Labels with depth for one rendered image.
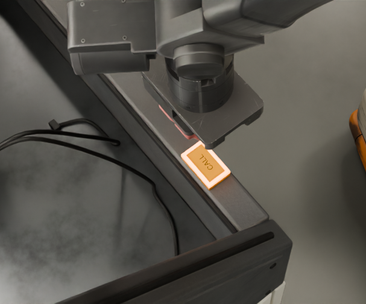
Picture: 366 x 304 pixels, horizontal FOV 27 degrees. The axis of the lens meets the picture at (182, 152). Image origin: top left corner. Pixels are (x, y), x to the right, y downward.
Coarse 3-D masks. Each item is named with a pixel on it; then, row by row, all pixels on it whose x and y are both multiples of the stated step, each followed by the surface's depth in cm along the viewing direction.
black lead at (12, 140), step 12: (72, 120) 101; (84, 120) 101; (24, 132) 79; (36, 132) 80; (48, 132) 81; (60, 132) 83; (72, 132) 86; (0, 144) 79; (12, 144) 79; (60, 144) 82; (72, 144) 83; (96, 156) 87; (108, 156) 88; (132, 168) 92; (156, 192) 96; (168, 216) 94
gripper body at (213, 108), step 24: (144, 72) 67; (168, 72) 62; (168, 96) 66; (192, 96) 63; (216, 96) 63; (240, 96) 66; (192, 120) 65; (216, 120) 65; (240, 120) 65; (216, 144) 65
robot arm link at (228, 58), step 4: (148, 56) 59; (152, 56) 59; (228, 56) 59; (232, 56) 60; (168, 60) 60; (172, 60) 59; (228, 60) 60; (168, 64) 61; (172, 64) 60; (224, 64) 60; (228, 64) 60; (172, 68) 60; (224, 68) 60; (188, 76) 60; (192, 76) 60; (196, 76) 60; (200, 76) 60; (204, 76) 60; (208, 76) 60; (212, 76) 60; (216, 76) 60
